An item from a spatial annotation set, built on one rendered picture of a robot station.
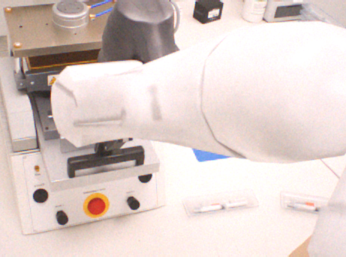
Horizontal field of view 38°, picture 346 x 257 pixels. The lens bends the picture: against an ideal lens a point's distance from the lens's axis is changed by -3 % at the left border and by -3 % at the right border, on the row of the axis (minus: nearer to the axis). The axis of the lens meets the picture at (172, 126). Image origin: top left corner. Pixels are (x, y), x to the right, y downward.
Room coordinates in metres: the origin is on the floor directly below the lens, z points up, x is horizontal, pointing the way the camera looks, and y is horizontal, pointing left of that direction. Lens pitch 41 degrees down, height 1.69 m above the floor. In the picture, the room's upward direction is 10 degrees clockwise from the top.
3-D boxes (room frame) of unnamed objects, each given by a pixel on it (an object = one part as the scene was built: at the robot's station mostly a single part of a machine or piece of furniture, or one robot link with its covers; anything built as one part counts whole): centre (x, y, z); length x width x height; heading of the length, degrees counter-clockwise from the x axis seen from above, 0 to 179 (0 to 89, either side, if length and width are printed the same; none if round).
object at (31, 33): (0.99, 0.26, 1.08); 0.31 x 0.24 x 0.13; 118
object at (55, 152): (0.79, 0.18, 0.97); 0.30 x 0.22 x 0.08; 28
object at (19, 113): (0.83, 0.35, 0.97); 0.25 x 0.05 x 0.07; 28
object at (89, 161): (0.67, 0.11, 0.99); 0.15 x 0.02 x 0.04; 118
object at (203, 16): (1.66, -0.05, 0.83); 0.09 x 0.06 x 0.07; 135
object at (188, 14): (1.66, -0.06, 0.77); 0.84 x 0.30 x 0.04; 128
